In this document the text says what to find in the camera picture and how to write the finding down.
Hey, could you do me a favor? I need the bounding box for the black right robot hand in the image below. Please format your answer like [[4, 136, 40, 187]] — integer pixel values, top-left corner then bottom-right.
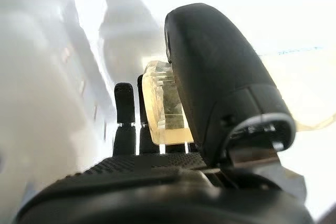
[[15, 3, 316, 224]]

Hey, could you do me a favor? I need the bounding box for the tea bottle with green label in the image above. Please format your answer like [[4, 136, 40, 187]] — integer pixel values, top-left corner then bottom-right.
[[141, 47, 336, 146]]

